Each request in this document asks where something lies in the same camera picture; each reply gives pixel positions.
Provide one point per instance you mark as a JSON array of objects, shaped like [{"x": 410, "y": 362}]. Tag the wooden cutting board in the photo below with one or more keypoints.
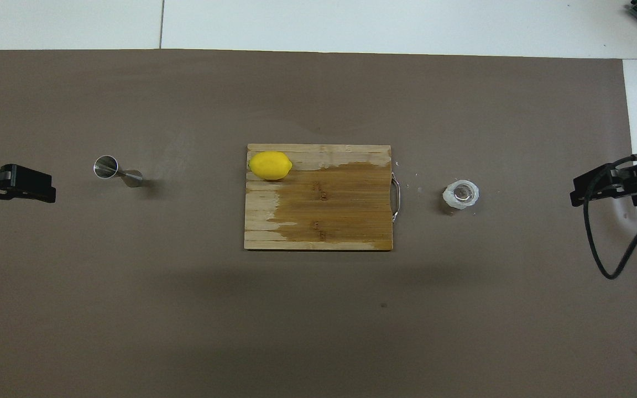
[{"x": 340, "y": 210}]

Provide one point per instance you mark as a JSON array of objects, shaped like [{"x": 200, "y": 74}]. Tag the steel cocktail jigger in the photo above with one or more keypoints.
[{"x": 106, "y": 167}]

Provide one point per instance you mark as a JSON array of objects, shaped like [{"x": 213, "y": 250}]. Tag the yellow lemon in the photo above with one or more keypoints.
[{"x": 270, "y": 166}]

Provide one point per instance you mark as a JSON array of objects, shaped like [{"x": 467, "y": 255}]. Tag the brown table mat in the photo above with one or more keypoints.
[{"x": 186, "y": 309}]

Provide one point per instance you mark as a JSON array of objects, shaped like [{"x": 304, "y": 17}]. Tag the clear glass cup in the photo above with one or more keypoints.
[{"x": 461, "y": 194}]

